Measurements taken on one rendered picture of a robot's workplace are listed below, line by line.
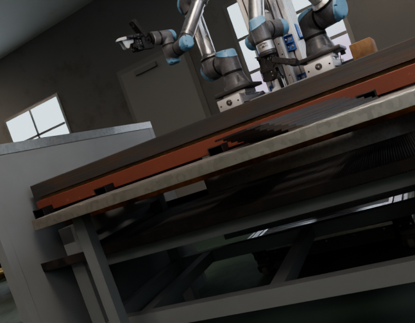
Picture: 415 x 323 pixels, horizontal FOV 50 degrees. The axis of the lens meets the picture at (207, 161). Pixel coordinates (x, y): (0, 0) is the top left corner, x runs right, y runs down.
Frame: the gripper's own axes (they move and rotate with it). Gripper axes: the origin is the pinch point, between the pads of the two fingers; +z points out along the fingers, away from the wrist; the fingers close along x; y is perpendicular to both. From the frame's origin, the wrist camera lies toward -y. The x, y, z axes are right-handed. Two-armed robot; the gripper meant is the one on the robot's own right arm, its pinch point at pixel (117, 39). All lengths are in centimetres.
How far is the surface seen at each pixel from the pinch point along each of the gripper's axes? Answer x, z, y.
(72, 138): -7, 41, 42
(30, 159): -22, 67, 46
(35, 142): -19, 61, 40
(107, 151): 2, 22, 53
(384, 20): 35, -332, 11
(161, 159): -80, 44, 56
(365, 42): -135, 3, 37
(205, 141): -95, 35, 53
